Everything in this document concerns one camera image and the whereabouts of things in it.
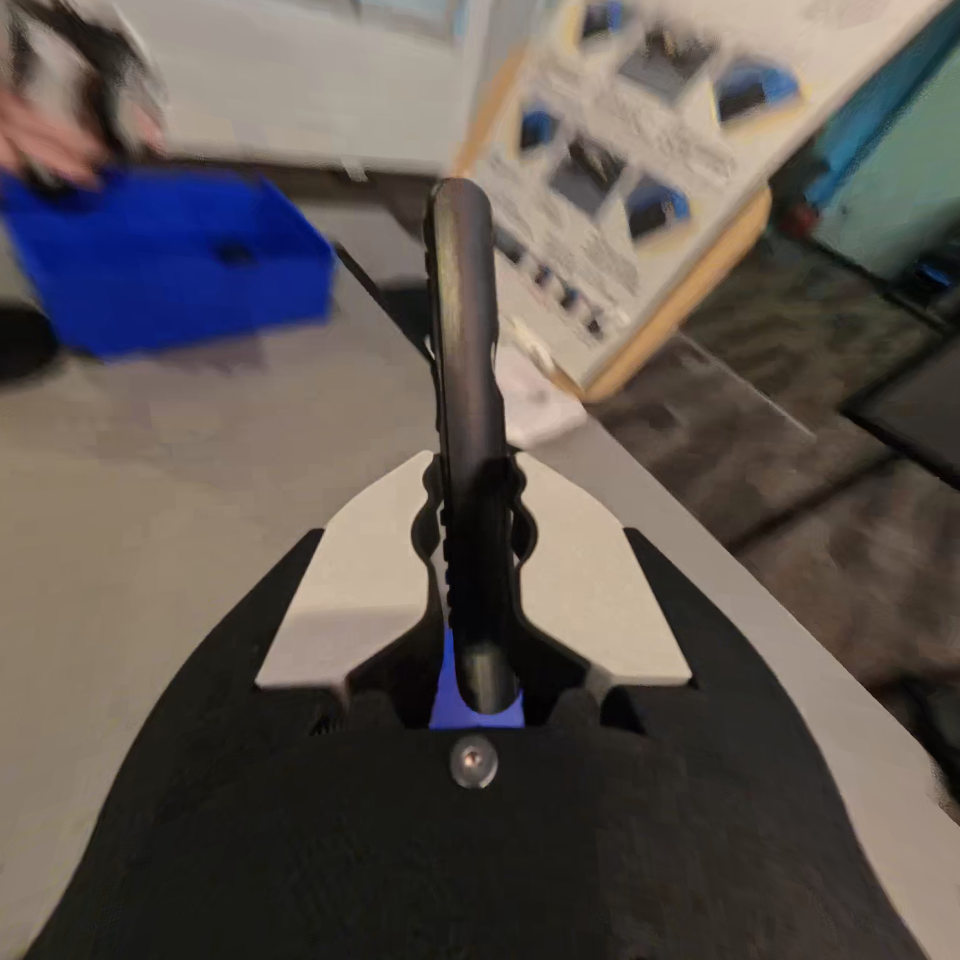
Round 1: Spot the printed instruction poster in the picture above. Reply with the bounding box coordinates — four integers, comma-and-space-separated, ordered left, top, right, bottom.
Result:
488, 0, 960, 384

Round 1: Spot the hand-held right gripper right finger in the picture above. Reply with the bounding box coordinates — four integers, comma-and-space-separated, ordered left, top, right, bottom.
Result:
507, 458, 694, 721

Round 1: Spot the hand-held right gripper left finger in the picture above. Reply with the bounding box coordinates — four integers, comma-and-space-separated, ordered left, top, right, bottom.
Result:
255, 450, 448, 721

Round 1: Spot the blue plastic bin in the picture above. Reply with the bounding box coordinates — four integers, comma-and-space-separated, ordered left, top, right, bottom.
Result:
0, 165, 334, 361
431, 630, 526, 732

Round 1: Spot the white sign stand base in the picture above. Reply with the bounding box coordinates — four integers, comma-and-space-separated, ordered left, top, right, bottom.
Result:
495, 348, 589, 448

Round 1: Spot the person's left hand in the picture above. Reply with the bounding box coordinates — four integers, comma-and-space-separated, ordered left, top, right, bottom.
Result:
0, 78, 163, 189

